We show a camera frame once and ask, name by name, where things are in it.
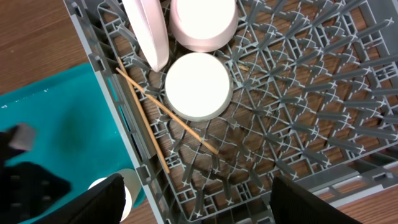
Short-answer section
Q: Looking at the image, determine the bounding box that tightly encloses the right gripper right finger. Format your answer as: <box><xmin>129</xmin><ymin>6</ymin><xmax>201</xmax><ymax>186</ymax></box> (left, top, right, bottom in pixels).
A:
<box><xmin>270</xmin><ymin>175</ymin><xmax>360</xmax><ymax>224</ymax></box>

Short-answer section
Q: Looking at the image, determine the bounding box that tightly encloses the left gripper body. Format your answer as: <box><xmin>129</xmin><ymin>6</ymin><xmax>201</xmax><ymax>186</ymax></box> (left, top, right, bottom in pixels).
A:
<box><xmin>1</xmin><ymin>125</ymin><xmax>71</xmax><ymax>223</ymax></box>

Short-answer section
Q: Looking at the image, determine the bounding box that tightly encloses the grey dishwasher rack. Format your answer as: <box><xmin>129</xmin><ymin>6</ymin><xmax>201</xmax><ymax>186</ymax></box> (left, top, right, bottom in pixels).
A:
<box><xmin>65</xmin><ymin>1</ymin><xmax>397</xmax><ymax>223</ymax></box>

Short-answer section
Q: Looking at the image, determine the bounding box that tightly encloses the teal plastic serving tray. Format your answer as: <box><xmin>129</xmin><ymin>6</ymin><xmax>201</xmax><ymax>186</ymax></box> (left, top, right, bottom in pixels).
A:
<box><xmin>1</xmin><ymin>64</ymin><xmax>134</xmax><ymax>223</ymax></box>

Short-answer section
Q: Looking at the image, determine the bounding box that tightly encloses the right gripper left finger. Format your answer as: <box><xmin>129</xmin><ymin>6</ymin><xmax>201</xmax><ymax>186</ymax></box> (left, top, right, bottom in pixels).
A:
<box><xmin>34</xmin><ymin>173</ymin><xmax>126</xmax><ymax>224</ymax></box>

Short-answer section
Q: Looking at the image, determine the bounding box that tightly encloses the white plastic cup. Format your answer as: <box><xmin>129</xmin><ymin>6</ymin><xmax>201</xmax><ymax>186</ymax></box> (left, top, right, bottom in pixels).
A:
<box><xmin>88</xmin><ymin>169</ymin><xmax>141</xmax><ymax>222</ymax></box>

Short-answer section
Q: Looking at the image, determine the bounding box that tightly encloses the large pink plate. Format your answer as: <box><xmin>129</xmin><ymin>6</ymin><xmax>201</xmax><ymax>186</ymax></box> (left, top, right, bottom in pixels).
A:
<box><xmin>122</xmin><ymin>0</ymin><xmax>169</xmax><ymax>72</ymax></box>

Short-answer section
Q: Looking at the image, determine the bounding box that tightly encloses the wooden chopstick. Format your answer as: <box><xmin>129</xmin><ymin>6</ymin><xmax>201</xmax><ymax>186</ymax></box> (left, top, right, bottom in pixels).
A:
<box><xmin>116</xmin><ymin>57</ymin><xmax>171</xmax><ymax>174</ymax></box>
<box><xmin>115</xmin><ymin>67</ymin><xmax>220</xmax><ymax>156</ymax></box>

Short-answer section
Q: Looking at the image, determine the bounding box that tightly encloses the white bowl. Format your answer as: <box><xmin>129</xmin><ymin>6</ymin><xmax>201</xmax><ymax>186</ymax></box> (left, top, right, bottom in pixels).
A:
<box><xmin>165</xmin><ymin>52</ymin><xmax>233</xmax><ymax>121</ymax></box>

